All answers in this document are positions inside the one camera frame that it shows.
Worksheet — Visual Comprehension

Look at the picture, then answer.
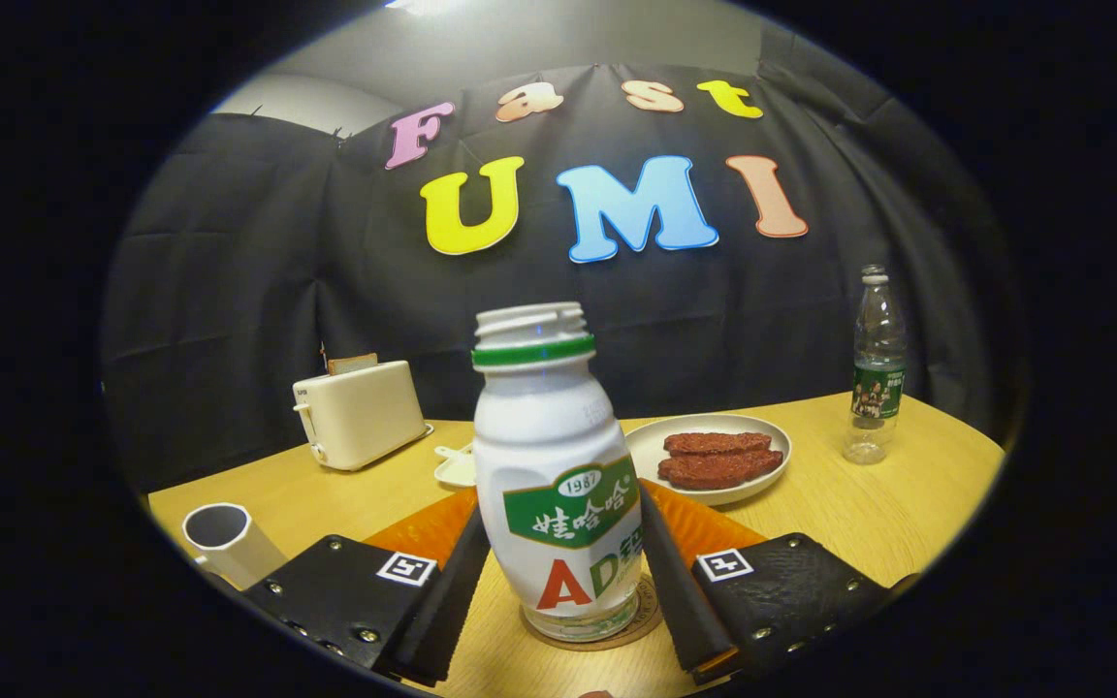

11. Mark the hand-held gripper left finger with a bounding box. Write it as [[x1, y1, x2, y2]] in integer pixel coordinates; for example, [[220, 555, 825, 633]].
[[241, 487, 493, 689]]

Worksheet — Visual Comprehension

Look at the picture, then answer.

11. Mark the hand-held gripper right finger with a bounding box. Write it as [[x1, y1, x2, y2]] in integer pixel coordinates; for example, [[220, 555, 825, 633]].
[[638, 482, 899, 685]]

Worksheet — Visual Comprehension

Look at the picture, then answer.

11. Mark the round wooden coaster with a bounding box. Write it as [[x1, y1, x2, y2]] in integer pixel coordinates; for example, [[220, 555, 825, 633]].
[[520, 574, 662, 651]]

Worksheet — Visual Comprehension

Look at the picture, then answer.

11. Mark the white juice bottle green label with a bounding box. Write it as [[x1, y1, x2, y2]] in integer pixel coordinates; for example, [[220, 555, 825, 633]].
[[471, 301, 645, 643]]

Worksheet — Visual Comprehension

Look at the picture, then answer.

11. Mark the white cup wooden handle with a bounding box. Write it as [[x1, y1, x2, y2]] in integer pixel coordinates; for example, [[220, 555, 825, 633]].
[[181, 502, 288, 590]]

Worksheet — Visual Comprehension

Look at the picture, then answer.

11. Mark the clear plastic water bottle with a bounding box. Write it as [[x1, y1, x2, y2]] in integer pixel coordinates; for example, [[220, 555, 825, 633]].
[[843, 264, 908, 465]]

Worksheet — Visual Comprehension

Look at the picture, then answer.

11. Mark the brown meat slice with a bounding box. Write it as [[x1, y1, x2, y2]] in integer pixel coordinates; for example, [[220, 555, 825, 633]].
[[657, 449, 784, 491], [663, 431, 773, 457]]

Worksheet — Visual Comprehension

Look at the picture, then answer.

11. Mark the white divided condiment dish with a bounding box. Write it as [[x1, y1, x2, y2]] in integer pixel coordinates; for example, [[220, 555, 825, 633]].
[[433, 443, 478, 489]]

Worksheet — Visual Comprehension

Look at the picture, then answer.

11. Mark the round white plate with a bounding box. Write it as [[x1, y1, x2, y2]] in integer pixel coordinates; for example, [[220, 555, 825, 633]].
[[624, 414, 793, 507]]

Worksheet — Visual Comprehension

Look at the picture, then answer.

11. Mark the wooden table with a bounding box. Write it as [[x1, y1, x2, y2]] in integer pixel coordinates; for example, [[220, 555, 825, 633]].
[[148, 391, 1005, 698]]

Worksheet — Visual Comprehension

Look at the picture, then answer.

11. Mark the cream toaster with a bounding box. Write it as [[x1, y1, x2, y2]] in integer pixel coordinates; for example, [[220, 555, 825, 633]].
[[292, 360, 433, 472]]

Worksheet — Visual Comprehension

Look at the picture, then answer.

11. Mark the black backdrop cloth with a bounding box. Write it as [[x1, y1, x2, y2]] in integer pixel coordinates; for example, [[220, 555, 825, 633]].
[[101, 19, 1015, 491]]

